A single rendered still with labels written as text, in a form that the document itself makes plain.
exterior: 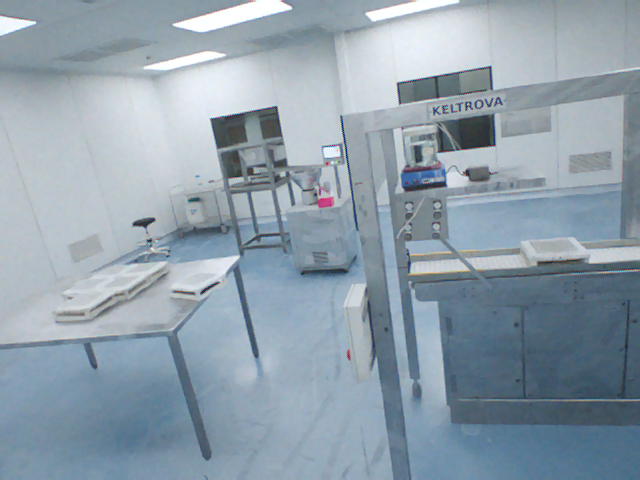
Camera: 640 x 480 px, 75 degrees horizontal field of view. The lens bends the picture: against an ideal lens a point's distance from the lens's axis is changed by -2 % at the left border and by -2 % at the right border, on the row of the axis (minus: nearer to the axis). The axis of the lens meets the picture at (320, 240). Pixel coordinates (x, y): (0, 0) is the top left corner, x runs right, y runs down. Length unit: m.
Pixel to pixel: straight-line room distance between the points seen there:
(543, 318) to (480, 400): 0.55
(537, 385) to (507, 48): 5.45
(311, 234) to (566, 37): 4.56
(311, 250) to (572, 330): 3.04
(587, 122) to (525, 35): 1.52
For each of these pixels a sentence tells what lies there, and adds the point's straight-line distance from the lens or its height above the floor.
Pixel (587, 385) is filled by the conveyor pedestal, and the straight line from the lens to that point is 2.52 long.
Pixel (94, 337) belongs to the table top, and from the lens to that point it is 2.48.
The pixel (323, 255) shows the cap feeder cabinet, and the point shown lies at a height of 0.23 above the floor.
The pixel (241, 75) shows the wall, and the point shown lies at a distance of 7.86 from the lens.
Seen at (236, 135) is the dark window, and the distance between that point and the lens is 7.96.
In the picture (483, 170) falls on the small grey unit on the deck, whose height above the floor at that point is 1.35.
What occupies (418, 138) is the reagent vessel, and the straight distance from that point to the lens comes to 1.97.
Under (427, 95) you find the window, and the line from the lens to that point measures 7.07.
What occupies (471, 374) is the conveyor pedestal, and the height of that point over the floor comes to 0.31.
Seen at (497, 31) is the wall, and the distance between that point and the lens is 7.13.
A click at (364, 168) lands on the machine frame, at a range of 1.26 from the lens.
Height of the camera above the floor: 1.68
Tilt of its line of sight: 16 degrees down
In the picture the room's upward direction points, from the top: 10 degrees counter-clockwise
